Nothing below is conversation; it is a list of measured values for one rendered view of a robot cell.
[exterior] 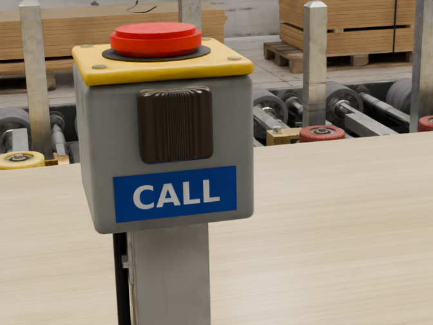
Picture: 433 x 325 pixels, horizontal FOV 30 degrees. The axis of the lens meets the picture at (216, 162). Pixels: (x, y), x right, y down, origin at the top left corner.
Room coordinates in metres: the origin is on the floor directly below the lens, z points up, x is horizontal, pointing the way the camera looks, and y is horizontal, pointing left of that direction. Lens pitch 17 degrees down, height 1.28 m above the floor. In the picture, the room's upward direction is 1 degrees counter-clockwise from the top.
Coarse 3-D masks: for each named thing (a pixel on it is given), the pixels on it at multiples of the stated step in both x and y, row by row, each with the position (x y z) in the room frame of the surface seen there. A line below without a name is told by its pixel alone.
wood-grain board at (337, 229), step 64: (0, 192) 1.10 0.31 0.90; (64, 192) 1.09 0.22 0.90; (256, 192) 1.07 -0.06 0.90; (320, 192) 1.07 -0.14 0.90; (384, 192) 1.06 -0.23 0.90; (0, 256) 0.87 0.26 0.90; (64, 256) 0.87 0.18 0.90; (256, 256) 0.85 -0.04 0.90; (320, 256) 0.85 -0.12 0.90; (384, 256) 0.84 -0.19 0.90; (0, 320) 0.71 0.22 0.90; (64, 320) 0.71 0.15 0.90; (256, 320) 0.70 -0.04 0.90; (320, 320) 0.70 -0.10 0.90; (384, 320) 0.69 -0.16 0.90
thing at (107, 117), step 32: (96, 64) 0.33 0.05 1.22; (128, 64) 0.33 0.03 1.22; (160, 64) 0.32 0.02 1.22; (192, 64) 0.32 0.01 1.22; (224, 64) 0.33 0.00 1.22; (96, 96) 0.31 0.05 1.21; (128, 96) 0.32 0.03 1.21; (224, 96) 0.33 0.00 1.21; (96, 128) 0.31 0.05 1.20; (128, 128) 0.32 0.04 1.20; (224, 128) 0.33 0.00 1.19; (96, 160) 0.31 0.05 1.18; (128, 160) 0.32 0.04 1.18; (192, 160) 0.32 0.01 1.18; (224, 160) 0.33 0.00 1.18; (96, 192) 0.31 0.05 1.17; (96, 224) 0.31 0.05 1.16; (128, 224) 0.32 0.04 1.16; (160, 224) 0.32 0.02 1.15
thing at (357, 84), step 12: (348, 84) 2.08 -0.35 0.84; (360, 84) 2.09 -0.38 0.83; (372, 84) 2.10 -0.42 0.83; (384, 84) 2.11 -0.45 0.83; (276, 96) 2.04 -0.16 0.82; (300, 96) 2.05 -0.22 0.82; (372, 96) 2.10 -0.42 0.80; (384, 96) 2.11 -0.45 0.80; (0, 108) 1.89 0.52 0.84; (24, 108) 1.89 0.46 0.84; (60, 108) 1.91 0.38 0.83; (72, 108) 1.92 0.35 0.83; (72, 120) 1.92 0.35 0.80; (288, 120) 2.05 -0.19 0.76; (300, 120) 2.05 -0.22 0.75; (384, 120) 2.11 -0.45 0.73; (72, 132) 1.92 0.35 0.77; (348, 132) 2.06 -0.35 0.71; (408, 132) 2.04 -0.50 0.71; (264, 144) 1.96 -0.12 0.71
